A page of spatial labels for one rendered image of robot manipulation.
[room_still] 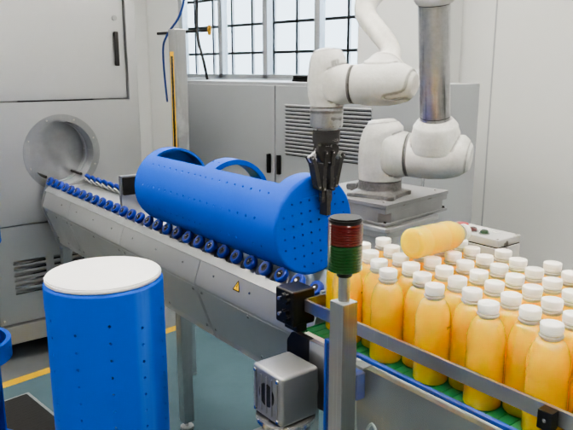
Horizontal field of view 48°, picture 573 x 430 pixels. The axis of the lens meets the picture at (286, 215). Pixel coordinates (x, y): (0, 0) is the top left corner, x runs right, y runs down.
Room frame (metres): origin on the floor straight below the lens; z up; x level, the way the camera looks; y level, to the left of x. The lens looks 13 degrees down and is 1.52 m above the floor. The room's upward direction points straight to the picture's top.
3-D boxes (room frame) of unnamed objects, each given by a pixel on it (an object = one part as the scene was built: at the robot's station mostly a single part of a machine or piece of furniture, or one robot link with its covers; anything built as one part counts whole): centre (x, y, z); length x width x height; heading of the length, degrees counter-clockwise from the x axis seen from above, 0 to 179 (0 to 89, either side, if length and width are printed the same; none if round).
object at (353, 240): (1.14, -0.11, 1.23); 0.06 x 0.06 x 0.04
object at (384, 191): (2.31, -0.32, 1.10); 0.22 x 0.18 x 0.06; 57
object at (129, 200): (2.71, 0.66, 1.00); 0.10 x 0.04 x 0.15; 128
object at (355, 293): (1.41, -0.14, 0.99); 0.07 x 0.07 x 0.19
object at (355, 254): (1.14, -0.11, 1.18); 0.06 x 0.06 x 0.05
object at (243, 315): (2.49, 0.49, 0.79); 2.17 x 0.29 x 0.34; 38
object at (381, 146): (2.30, -0.35, 1.24); 0.18 x 0.16 x 0.22; 64
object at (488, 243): (1.67, -0.51, 1.05); 0.20 x 0.10 x 0.10; 38
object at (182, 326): (2.53, 0.43, 0.31); 0.06 x 0.06 x 0.63; 38
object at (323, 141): (1.75, -0.11, 1.32); 0.08 x 0.07 x 0.09; 128
